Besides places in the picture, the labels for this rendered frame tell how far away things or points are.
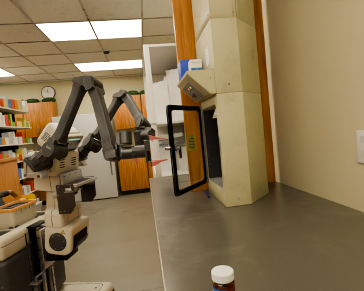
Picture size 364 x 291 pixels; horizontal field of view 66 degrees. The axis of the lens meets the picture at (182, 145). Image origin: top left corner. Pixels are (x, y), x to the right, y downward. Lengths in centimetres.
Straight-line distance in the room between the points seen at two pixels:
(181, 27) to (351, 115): 92
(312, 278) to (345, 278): 6
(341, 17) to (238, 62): 39
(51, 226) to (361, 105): 157
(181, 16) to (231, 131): 73
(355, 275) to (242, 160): 63
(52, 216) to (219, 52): 123
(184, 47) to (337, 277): 124
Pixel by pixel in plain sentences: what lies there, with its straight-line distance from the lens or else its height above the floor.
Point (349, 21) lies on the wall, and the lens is 121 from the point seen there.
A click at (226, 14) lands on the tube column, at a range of 127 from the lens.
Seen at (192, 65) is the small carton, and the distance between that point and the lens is 124.
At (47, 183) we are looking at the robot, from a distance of 176.
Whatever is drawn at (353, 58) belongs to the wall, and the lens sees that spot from 117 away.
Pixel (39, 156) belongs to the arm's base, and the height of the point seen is 122.
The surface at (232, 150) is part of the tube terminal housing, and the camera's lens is 118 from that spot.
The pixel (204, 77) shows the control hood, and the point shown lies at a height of 148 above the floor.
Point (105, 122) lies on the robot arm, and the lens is 136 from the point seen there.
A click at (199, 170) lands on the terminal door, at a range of 140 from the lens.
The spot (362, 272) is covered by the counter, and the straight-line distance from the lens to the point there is 75.
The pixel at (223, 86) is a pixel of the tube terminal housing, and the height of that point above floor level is 144.
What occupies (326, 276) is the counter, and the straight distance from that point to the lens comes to 72.
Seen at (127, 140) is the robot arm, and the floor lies 126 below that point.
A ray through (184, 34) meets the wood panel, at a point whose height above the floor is 177.
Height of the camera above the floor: 127
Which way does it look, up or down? 3 degrees down
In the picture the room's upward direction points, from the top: 6 degrees counter-clockwise
